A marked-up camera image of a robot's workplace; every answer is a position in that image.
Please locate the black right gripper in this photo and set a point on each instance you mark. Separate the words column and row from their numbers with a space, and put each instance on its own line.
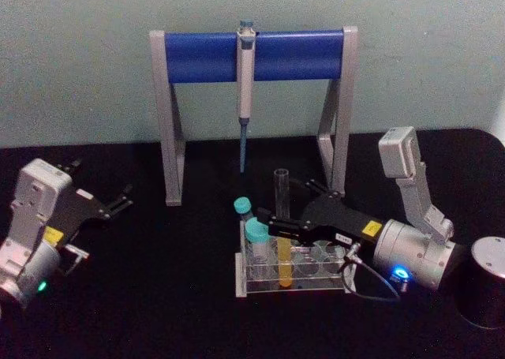
column 335, row 221

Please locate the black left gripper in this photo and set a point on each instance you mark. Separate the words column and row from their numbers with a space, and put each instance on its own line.
column 83, row 211

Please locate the clear test tube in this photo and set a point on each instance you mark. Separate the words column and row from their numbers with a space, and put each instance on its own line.
column 282, row 195

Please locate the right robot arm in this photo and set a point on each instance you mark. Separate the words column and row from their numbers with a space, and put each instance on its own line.
column 410, row 248

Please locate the teal capped clear tube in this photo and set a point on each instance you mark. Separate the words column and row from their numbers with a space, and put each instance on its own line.
column 257, row 232
column 242, row 206

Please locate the orange filled test tube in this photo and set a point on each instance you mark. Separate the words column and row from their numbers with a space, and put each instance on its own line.
column 285, row 262

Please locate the clear acrylic tube rack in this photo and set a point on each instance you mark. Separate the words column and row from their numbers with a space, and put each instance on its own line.
column 268, row 286

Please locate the black table cloth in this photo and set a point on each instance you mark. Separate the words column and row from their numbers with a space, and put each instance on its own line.
column 158, row 296

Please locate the grey pipette with blue tip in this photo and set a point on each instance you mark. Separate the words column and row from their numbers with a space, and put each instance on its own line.
column 245, row 83

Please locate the blue and grey pipette stand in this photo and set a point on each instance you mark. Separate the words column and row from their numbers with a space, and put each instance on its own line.
column 197, row 55

